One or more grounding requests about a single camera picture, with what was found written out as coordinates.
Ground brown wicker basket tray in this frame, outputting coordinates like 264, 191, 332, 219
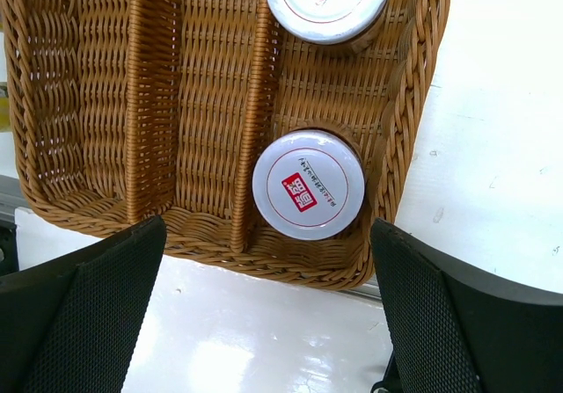
1, 0, 450, 290

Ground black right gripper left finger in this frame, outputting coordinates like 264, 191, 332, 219
1, 216, 166, 392

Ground aluminium table frame rail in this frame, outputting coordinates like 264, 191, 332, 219
0, 175, 29, 223

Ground near yellow-label small bottle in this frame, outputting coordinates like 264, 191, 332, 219
0, 82, 11, 133

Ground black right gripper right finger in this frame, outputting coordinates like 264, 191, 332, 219
370, 219, 562, 392

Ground white-lid spice jar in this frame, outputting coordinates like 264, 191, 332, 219
252, 128, 365, 241
267, 0, 387, 55

